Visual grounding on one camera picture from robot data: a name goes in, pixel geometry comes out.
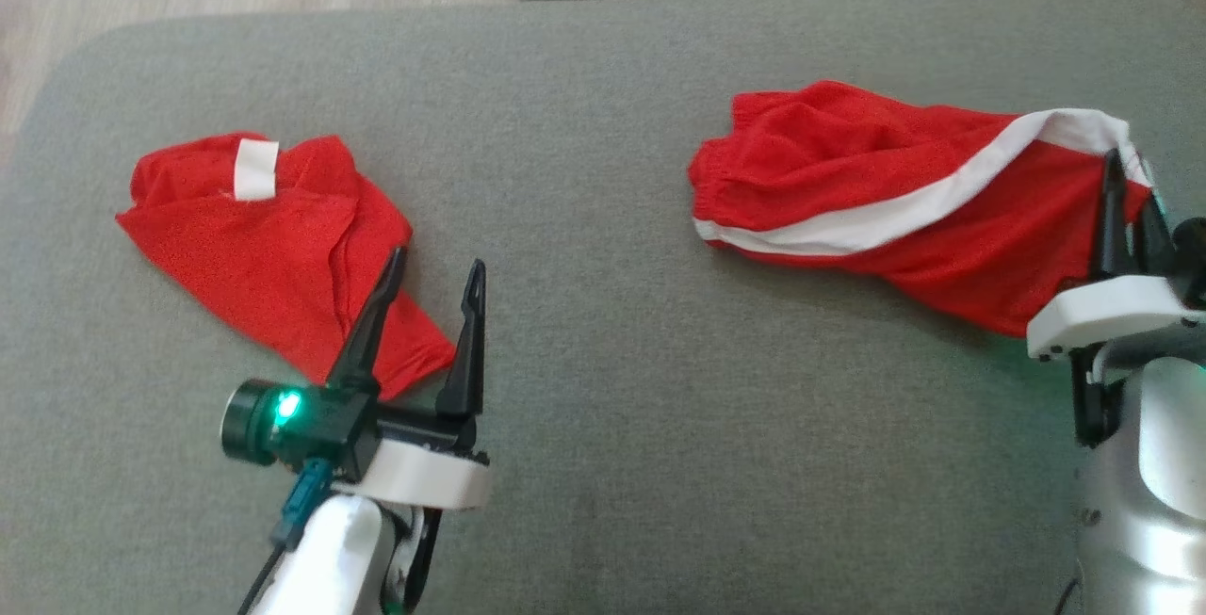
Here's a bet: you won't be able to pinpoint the red basketball jersey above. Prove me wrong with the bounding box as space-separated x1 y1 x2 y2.
115 132 457 401

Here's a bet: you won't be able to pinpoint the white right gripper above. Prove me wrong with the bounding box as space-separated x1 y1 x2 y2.
1027 149 1206 362

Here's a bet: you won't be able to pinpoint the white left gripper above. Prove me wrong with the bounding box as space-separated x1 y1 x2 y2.
328 246 491 512

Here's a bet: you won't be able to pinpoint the red shorts with white stripe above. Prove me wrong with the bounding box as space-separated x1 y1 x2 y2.
688 80 1155 338

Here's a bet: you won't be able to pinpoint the blue-plug left camera cable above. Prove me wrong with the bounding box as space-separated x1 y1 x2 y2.
236 458 336 615

